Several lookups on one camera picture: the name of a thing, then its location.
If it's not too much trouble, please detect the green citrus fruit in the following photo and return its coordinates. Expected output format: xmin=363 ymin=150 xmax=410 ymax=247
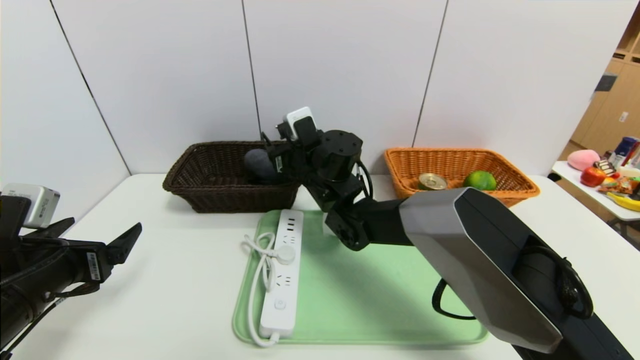
xmin=462 ymin=170 xmax=497 ymax=191

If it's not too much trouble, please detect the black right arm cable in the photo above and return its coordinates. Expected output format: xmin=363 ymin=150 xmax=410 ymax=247
xmin=431 ymin=277 xmax=477 ymax=321

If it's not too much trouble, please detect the yellow banana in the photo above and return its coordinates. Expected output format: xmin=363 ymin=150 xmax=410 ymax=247
xmin=606 ymin=191 xmax=640 ymax=212

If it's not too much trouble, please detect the red apple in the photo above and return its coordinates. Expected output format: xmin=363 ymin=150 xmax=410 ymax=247
xmin=580 ymin=166 xmax=607 ymax=188

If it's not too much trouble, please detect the pink plush toy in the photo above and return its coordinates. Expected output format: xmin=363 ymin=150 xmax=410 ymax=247
xmin=567 ymin=149 xmax=601 ymax=172

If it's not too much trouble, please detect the orange wicker basket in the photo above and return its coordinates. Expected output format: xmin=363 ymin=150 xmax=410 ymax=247
xmin=383 ymin=147 xmax=541 ymax=208

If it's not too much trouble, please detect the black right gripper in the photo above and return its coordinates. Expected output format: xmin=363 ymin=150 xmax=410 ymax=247
xmin=261 ymin=131 xmax=307 ymax=179

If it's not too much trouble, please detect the light green plastic tray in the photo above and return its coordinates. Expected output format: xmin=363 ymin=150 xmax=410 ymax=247
xmin=231 ymin=209 xmax=490 ymax=347

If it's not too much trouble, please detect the blue package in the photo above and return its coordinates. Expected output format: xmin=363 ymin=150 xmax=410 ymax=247
xmin=614 ymin=136 xmax=640 ymax=167

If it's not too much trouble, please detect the light wooden cabinet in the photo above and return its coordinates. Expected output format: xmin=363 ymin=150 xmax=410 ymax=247
xmin=557 ymin=10 xmax=640 ymax=161

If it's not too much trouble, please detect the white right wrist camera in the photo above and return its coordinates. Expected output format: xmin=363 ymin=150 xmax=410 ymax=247
xmin=283 ymin=106 xmax=317 ymax=141

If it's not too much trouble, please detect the white side table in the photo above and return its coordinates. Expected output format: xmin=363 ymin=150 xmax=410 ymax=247
xmin=552 ymin=161 xmax=640 ymax=222

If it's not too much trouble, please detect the dark grey towel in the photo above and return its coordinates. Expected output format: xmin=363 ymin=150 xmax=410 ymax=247
xmin=244 ymin=148 xmax=278 ymax=183

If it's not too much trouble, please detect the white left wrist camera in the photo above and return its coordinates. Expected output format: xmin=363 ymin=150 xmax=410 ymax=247
xmin=1 ymin=183 xmax=61 ymax=229

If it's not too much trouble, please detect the dark brown wicker basket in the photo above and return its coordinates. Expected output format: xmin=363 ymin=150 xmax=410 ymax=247
xmin=162 ymin=140 xmax=306 ymax=214

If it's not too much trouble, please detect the orange snack packet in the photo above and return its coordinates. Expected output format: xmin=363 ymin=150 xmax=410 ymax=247
xmin=597 ymin=176 xmax=640 ymax=196

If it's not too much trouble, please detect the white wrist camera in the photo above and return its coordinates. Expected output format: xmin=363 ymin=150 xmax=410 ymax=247
xmin=1 ymin=183 xmax=61 ymax=229
xmin=283 ymin=106 xmax=317 ymax=141

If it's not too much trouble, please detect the tin can with gold lid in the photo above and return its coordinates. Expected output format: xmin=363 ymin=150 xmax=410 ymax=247
xmin=418 ymin=173 xmax=448 ymax=191

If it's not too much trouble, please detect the white power cable with plug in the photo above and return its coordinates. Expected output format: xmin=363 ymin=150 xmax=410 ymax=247
xmin=242 ymin=232 xmax=297 ymax=348

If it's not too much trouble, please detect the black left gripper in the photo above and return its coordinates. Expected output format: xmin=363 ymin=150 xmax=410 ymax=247
xmin=5 ymin=217 xmax=143 ymax=309

